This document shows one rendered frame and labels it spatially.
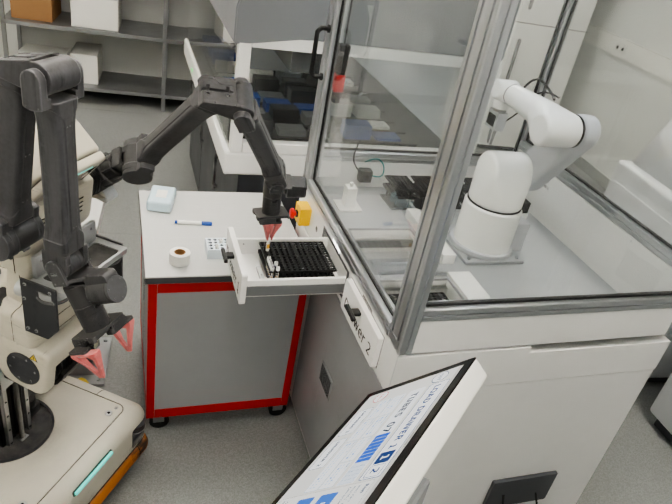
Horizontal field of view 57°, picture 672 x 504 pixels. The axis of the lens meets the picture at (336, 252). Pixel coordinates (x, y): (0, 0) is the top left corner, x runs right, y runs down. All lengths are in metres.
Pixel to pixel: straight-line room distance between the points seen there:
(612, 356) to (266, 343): 1.20
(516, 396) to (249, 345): 0.99
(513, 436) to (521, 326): 0.48
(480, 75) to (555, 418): 1.24
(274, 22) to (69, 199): 1.47
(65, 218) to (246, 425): 1.59
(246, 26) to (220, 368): 1.31
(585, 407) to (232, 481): 1.28
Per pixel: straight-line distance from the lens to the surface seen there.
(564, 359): 1.98
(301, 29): 2.58
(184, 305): 2.21
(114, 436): 2.27
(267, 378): 2.51
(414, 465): 1.06
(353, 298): 1.86
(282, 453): 2.59
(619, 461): 3.15
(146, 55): 6.08
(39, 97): 1.16
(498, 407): 1.99
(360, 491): 1.04
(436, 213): 1.42
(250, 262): 2.08
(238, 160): 2.71
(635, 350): 2.14
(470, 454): 2.11
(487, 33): 1.31
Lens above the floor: 1.97
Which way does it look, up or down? 31 degrees down
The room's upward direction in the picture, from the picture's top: 11 degrees clockwise
